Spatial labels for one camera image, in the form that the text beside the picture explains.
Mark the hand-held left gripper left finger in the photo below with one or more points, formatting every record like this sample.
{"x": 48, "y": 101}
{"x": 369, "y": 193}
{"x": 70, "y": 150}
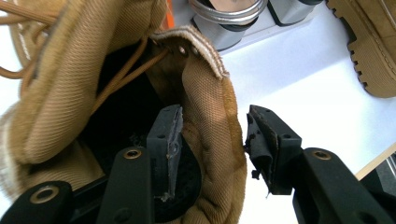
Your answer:
{"x": 163, "y": 146}

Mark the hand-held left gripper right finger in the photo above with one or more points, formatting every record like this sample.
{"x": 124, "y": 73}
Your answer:
{"x": 277, "y": 149}

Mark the tan lace-up boot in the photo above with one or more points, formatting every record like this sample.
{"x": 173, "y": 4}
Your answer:
{"x": 62, "y": 93}
{"x": 373, "y": 46}

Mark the white table mat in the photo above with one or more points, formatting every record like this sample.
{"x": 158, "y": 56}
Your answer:
{"x": 311, "y": 93}

